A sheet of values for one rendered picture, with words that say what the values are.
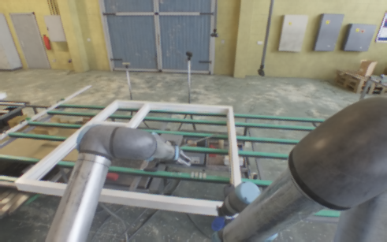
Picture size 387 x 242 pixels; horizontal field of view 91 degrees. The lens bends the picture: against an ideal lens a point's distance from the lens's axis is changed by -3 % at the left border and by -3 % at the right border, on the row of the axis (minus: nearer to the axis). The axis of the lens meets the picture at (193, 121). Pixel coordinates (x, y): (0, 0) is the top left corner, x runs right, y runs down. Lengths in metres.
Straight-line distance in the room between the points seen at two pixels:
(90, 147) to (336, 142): 0.68
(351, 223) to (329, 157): 0.22
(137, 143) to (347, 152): 0.61
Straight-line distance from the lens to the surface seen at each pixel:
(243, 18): 6.98
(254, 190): 0.83
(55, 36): 9.35
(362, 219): 0.49
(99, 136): 0.76
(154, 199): 1.27
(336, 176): 0.31
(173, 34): 7.46
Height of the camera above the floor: 1.89
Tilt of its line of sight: 28 degrees down
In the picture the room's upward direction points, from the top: straight up
